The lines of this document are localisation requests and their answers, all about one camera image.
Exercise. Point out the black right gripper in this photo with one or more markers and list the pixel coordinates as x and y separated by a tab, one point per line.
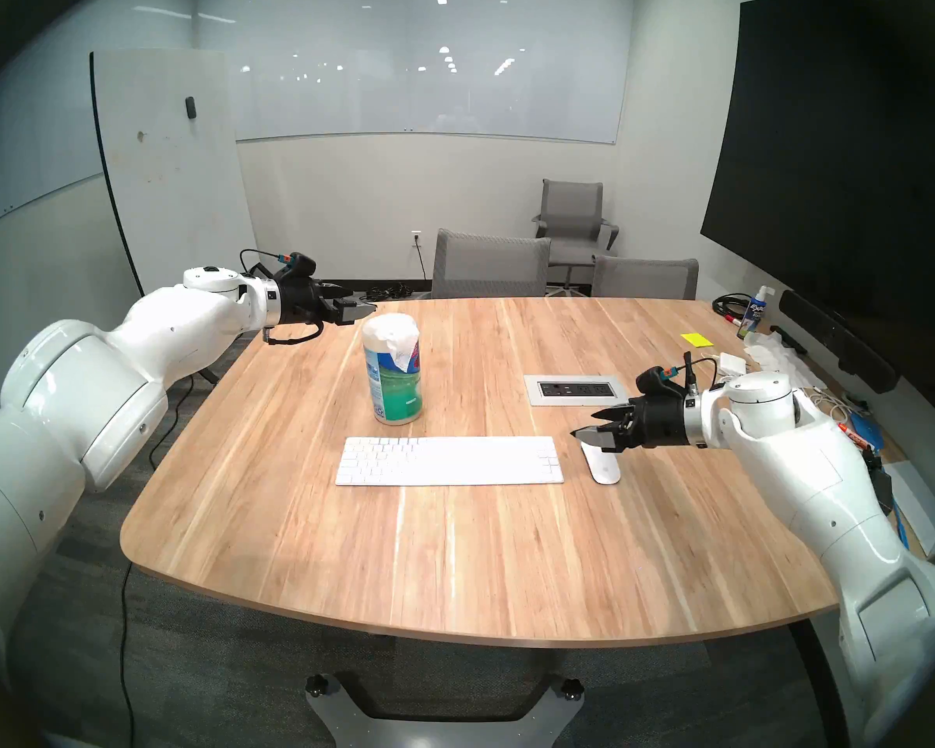
662	419

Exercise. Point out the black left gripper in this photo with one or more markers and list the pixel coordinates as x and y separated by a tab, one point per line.
304	301

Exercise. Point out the white disinfecting wipe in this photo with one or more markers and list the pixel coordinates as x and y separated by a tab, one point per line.
393	337

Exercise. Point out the disinfecting wipes canister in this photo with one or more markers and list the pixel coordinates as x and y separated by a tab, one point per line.
393	400

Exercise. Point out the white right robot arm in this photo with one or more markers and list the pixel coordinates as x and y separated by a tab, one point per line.
826	481

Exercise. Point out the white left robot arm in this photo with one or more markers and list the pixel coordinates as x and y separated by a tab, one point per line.
86	396

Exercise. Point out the silver table outlet panel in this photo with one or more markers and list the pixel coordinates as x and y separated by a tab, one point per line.
576	389

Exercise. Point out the yellow sticky note pad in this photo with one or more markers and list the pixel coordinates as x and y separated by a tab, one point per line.
696	340

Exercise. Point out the white power adapter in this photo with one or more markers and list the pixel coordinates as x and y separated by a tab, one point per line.
732	362

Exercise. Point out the wide grey mesh chair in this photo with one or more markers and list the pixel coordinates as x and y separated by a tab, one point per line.
491	267

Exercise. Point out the narrow grey mesh chair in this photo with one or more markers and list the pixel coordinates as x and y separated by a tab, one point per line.
647	279

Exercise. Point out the white slim keyboard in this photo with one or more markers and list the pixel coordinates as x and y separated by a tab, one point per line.
444	462

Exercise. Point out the crumpled white tissue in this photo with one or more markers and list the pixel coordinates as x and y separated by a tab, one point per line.
771	353

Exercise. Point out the whiteboard cleaner spray bottle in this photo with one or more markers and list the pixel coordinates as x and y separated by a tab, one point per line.
754	318

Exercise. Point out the grey office chair with armrests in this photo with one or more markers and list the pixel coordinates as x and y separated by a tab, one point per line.
573	209

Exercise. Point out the red and white marker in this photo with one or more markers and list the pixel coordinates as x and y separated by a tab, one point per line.
853	435

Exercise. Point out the black video conference bar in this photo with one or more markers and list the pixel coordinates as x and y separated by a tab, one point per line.
841	341

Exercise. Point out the blue plastic item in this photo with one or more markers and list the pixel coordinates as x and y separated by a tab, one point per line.
869	431

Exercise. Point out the white paper sheet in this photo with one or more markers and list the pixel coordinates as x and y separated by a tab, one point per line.
923	513

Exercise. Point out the silver table base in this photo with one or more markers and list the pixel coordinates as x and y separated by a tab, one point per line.
444	723

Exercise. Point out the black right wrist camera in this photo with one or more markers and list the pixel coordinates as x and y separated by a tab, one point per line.
650	380

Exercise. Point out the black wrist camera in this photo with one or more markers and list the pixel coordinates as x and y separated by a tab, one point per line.
296	265
650	380

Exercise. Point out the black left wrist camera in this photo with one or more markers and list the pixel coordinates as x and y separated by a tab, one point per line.
296	265

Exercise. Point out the large glass wall whiteboard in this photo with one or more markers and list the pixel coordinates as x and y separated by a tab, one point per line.
436	92

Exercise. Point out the black wall display screen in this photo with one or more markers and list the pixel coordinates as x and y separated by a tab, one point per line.
826	170

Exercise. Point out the scribbled side wall whiteboard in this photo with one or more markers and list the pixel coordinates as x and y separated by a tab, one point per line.
15	170

